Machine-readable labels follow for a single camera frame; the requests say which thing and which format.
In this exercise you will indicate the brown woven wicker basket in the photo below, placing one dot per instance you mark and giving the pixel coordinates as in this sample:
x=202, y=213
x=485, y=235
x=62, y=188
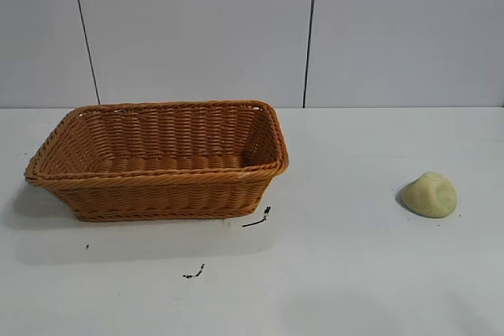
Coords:
x=157, y=194

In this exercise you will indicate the pale yellow egg yolk pastry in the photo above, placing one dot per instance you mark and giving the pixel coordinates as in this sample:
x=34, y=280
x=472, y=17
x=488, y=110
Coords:
x=427, y=198

